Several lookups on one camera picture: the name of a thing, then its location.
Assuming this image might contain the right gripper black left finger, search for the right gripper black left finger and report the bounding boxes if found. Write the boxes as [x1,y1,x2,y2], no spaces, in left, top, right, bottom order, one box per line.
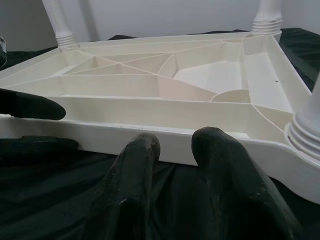
[89,132,161,240]

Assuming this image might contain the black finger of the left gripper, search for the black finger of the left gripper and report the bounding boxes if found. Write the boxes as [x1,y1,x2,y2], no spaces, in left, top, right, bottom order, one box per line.
[19,134,80,152]
[0,87,67,121]

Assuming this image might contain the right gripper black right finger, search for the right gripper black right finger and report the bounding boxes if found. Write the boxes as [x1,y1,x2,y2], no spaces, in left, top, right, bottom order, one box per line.
[191,126,301,240]

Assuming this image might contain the white plastic table leg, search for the white plastic table leg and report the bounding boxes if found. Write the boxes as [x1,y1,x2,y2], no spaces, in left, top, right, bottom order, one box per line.
[41,0,81,48]
[251,0,285,36]
[286,82,320,163]

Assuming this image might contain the white plastic table top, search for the white plastic table top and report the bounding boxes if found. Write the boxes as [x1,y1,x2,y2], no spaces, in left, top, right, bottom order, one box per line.
[0,29,320,198]

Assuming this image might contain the black cloth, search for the black cloth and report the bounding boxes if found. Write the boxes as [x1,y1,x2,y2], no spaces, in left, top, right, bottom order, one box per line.
[0,27,320,240]

